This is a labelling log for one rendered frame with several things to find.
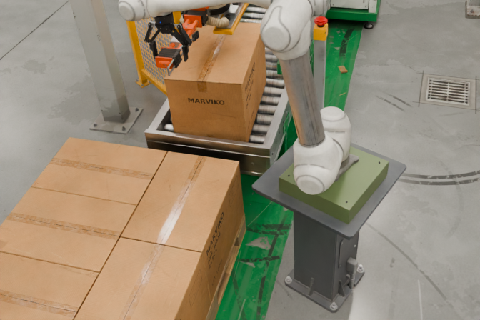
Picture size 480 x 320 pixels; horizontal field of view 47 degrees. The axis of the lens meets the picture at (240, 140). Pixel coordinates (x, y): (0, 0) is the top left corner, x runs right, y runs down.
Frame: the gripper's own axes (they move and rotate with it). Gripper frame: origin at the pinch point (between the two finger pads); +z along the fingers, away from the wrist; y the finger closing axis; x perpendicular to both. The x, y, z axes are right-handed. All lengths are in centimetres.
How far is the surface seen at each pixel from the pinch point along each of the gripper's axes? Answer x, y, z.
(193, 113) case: -28, 7, 52
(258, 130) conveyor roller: -45, -23, 73
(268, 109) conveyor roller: -64, -24, 73
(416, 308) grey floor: 12, -116, 127
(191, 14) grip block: -33.3, 2.7, -1.4
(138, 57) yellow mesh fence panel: -146, 101, 102
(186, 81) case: -28.0, 8.0, 32.5
